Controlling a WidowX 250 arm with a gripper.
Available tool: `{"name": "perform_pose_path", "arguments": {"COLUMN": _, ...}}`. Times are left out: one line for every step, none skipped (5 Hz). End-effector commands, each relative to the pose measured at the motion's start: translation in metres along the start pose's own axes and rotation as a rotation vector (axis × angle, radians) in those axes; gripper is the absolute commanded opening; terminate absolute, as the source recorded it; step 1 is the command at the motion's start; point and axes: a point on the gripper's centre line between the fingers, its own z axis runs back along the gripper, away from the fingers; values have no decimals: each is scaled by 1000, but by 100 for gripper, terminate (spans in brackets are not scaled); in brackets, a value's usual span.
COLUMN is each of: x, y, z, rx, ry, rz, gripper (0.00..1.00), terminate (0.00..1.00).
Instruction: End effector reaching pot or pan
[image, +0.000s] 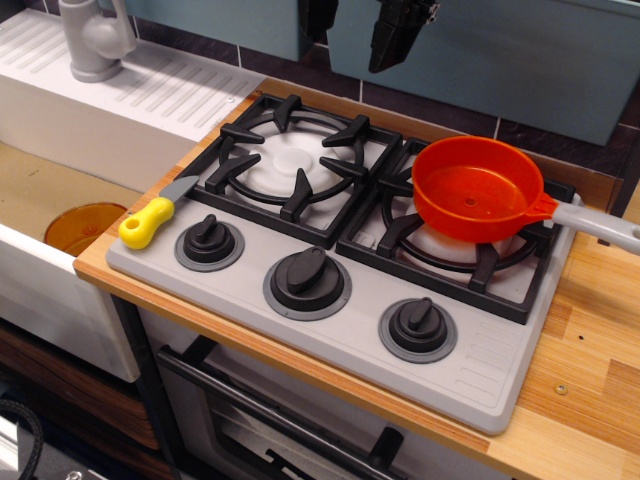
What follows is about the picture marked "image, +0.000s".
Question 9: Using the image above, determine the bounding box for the black braided cable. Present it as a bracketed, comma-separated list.
[0, 398, 45, 480]

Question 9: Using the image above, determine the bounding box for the black right burner grate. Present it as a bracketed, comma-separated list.
[336, 138, 574, 324]

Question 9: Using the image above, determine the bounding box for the black stove knob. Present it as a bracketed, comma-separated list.
[263, 246, 353, 322]
[378, 297, 458, 364]
[174, 214, 245, 273]

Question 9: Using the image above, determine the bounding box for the white toy sink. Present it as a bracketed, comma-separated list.
[1, 9, 262, 383]

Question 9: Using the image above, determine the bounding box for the black right stove knob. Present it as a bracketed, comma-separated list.
[378, 297, 458, 364]

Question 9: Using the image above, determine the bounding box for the toy oven door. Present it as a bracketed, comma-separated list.
[156, 336, 503, 479]

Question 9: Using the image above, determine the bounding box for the orange plastic plate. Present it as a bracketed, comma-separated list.
[44, 202, 126, 257]

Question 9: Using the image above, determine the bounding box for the yellow handled toy knife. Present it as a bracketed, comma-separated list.
[118, 175, 199, 250]

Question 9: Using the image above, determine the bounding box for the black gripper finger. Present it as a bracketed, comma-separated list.
[298, 0, 339, 41]
[368, 0, 440, 73]

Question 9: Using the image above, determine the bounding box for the black middle stove knob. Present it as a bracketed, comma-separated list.
[263, 246, 353, 322]

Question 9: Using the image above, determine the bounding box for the orange pan with grey handle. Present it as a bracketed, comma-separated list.
[411, 136, 639, 255]

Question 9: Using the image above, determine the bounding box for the black left burner grate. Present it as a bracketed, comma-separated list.
[183, 94, 402, 248]

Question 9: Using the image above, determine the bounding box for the black burner grate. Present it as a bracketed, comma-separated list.
[336, 138, 574, 324]
[183, 94, 402, 248]

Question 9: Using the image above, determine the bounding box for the grey toy stove top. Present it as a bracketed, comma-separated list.
[106, 94, 574, 434]

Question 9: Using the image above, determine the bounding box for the black left stove knob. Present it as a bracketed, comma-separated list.
[174, 214, 245, 273]

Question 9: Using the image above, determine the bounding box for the grey toy faucet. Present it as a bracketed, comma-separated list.
[58, 0, 137, 83]

